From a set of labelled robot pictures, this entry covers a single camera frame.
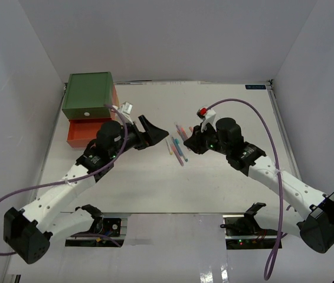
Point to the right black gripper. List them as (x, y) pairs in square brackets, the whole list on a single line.
[(195, 142)]

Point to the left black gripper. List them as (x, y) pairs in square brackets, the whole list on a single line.
[(153, 135)]

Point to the yellow cap thin pen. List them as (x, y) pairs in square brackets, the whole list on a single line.
[(168, 147)]

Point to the orange drawer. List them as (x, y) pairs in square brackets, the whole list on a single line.
[(81, 132)]

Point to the green top drawer box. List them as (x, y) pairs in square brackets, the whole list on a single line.
[(87, 95)]

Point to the purple cap thin pen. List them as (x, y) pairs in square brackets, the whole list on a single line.
[(177, 127)]

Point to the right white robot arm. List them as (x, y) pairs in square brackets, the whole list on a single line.
[(312, 217)]

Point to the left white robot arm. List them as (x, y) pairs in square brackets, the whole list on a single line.
[(30, 230)]

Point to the blue thin pen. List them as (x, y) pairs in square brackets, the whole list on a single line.
[(182, 151)]

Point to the orange cap thin pen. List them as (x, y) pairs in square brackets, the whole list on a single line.
[(182, 131)]

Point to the stacked orange yellow drawers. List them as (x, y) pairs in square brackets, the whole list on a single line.
[(115, 103)]

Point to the blue logo sticker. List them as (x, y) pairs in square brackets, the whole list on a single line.
[(255, 87)]

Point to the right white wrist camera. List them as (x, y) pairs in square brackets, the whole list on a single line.
[(207, 115)]

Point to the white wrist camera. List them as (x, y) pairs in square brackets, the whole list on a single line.
[(125, 110), (207, 115)]

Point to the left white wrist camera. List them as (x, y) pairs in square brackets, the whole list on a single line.
[(125, 110)]

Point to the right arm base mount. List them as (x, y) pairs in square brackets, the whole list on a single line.
[(243, 233)]

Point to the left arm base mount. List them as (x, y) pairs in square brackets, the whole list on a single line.
[(105, 232)]

